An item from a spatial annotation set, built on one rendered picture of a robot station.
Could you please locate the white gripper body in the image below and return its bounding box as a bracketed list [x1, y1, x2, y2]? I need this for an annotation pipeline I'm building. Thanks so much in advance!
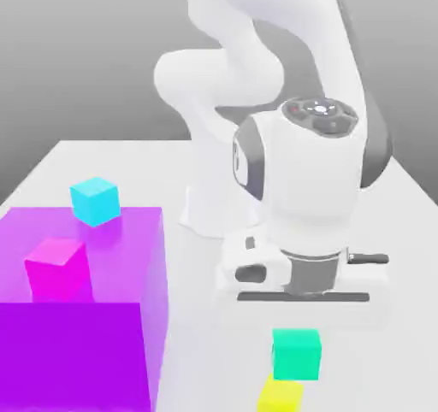
[213, 270, 392, 329]

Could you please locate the small green cube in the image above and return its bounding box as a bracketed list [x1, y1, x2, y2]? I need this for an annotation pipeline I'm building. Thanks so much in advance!
[272, 328, 323, 381]

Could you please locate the small yellow cube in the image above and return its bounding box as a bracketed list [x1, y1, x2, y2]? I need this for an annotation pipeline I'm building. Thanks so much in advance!
[257, 373, 305, 412]

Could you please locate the small cyan cube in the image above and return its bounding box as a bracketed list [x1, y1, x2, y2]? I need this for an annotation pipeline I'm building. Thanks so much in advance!
[68, 176, 121, 228]

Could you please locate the small magenta cube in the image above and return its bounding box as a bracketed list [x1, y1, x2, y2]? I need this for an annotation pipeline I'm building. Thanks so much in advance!
[24, 236, 94, 304]

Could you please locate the large purple box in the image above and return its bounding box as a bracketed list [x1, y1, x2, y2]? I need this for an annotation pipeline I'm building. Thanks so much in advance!
[0, 206, 169, 412]

